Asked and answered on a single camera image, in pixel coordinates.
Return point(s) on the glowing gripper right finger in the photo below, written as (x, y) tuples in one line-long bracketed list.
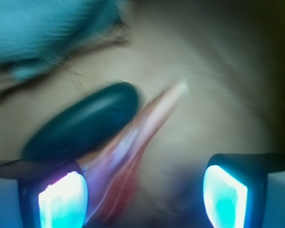
[(245, 190)]

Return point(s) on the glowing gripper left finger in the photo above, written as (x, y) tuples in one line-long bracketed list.
[(53, 195)]

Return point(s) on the orange spiral conch shell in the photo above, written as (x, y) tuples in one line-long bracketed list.
[(112, 172)]

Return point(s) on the dark green oval stone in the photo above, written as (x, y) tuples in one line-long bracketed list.
[(85, 126)]

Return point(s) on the brown paper bag bin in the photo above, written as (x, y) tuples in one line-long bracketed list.
[(231, 53)]

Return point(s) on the teal microfiber cloth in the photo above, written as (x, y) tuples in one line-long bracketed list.
[(37, 35)]

